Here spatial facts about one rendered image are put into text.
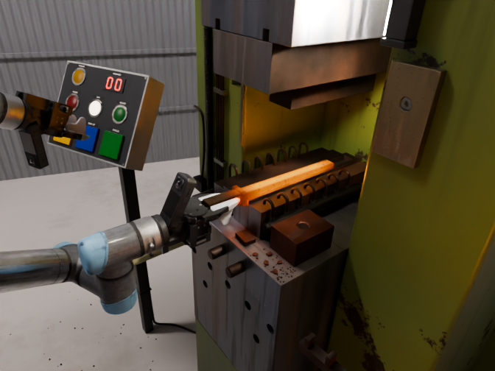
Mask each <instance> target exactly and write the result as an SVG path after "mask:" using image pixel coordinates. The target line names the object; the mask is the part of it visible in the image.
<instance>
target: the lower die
mask: <svg viewBox="0 0 495 371"><path fill-rule="evenodd" d="M343 155H346V156H348V157H350V158H352V159H353V160H350V161H347V162H344V163H341V164H339V165H337V166H333V167H331V168H329V169H326V170H323V171H321V172H318V173H315V174H312V175H309V176H307V177H304V178H301V179H299V180H296V181H294V182H291V183H288V184H286V185H283V186H280V187H277V188H274V189H272V190H270V191H266V192H264V193H262V194H259V195H256V196H254V197H251V198H248V199H247V205H246V206H244V207H242V206H241V205H237V206H236V207H235V208H233V210H232V213H233V216H232V215H231V216H232V217H233V218H234V219H235V220H236V221H238V222H239V223H240V224H241V225H242V226H244V227H245V228H246V229H248V230H249V231H250V232H251V233H252V234H253V235H255V236H256V237H257V238H258V239H262V238H264V237H266V236H268V235H265V234H264V233H263V231H262V229H261V226H262V224H263V223H265V222H268V221H269V220H270V217H271V205H270V203H269V202H268V201H266V205H263V200H264V199H265V198H269V199H271V200H272V201H273V203H274V206H275V215H274V217H275V218H276V217H279V216H281V215H284V211H285V207H286V200H285V199H284V197H283V196H281V197H280V199H277V196H278V194H279V193H281V192H283V193H285V194H286V195H287V196H288V198H289V212H290V211H293V210H295V209H297V208H298V204H299V198H300V196H299V193H298V192H297V191H294V193H293V194H291V193H290V192H291V189H292V188H294V187H296V188H299V189H300V190H301V192H302V194H303V200H302V206H304V205H307V204H309V203H310V201H311V199H312V188H311V186H309V185H308V186H307V187H306V188H303V186H304V184H305V183H307V182H310V183H311V184H313V185H314V187H315V201H316V200H318V199H321V198H323V194H324V188H325V185H324V182H323V181H321V180H320V181H319V183H318V184H317V183H316V179H317V178H319V177H322V178H323V179H325V180H326V182H327V183H328V190H327V196H328V195H330V194H333V193H334V190H335V188H336V183H337V180H336V178H335V177H334V176H331V177H330V179H327V177H328V175H329V174H330V173H335V174H336V175H337V176H338V177H339V179H340V184H339V188H338V190H342V189H344V188H345V185H346V183H347V179H348V175H347V174H346V173H345V172H342V173H341V174H338V173H339V170H341V169H347V170H348V171H349V173H350V175H351V179H350V183H349V185H350V186H352V185H353V184H355V183H360V184H361V183H363V180H364V176H365V170H366V166H367V164H365V163H363V162H360V159H359V158H357V157H355V156H353V155H350V154H348V153H347V152H345V153H340V152H337V151H335V150H333V149H332V150H329V151H328V150H327V149H324V148H323V147H321V148H319V149H315V150H312V151H309V154H308V155H306V153H303V154H300V155H298V158H295V156H294V157H291V158H287V162H285V161H284V160H280V161H278V162H275V166H274V165H273V164H272V163H271V164H269V165H266V166H264V169H261V167H260V168H257V169H253V170H251V174H249V173H248V172H244V173H241V174H238V177H237V178H235V176H233V177H229V178H225V179H223V180H219V181H216V182H214V193H215V194H221V193H223V192H226V191H230V190H232V187H233V186H239V187H240V188H242V187H245V186H248V185H251V184H254V183H258V182H261V181H263V180H267V179H270V178H272V177H276V176H279V175H281V174H285V173H287V172H291V171H294V170H296V169H300V168H303V167H305V166H309V165H312V164H314V163H318V162H321V161H323V160H332V159H335V158H338V157H340V156H343Z"/></svg>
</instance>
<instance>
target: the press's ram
mask: <svg viewBox="0 0 495 371"><path fill-rule="evenodd" d="M389 6H390V0H201V24H202V25H203V26H206V27H211V28H215V29H221V30H223V31H226V32H232V33H235V34H238V35H244V36H247V37H250V38H255V39H259V40H268V41H269V42H271V43H277V44H280V45H283V46H288V47H298V46H311V45H318V44H324V43H337V42H344V41H351V40H364V39H371V38H383V37H384V31H385V24H386V20H387V14H388V10H389Z"/></svg>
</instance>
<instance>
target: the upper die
mask: <svg viewBox="0 0 495 371"><path fill-rule="evenodd" d="M380 40H381V38H371V39H364V40H351V41H344V42H337V43H324V44H318V45H311V46H298V47H288V46H283V45H280V44H277V43H271V42H269V41H268V40H259V39H255V38H250V37H247V36H244V35H238V34H235V33H232V32H226V31H223V30H221V29H213V56H214V73H215V74H219V75H221V76H224V77H227V78H228V79H231V80H234V81H236V82H240V83H242V84H244V85H247V86H249V87H252V88H255V89H256V90H259V91H262V92H265V93H268V94H272V93H279V92H283V91H291V90H295V89H299V88H305V87H309V86H313V85H321V84H325V83H329V82H336V81H340V80H347V79H351V78H355V77H362V76H367V75H371V74H378V73H382V72H386V71H387V67H388V64H389V60H390V54H391V50H392V47H388V46H381V45H379V44H380Z"/></svg>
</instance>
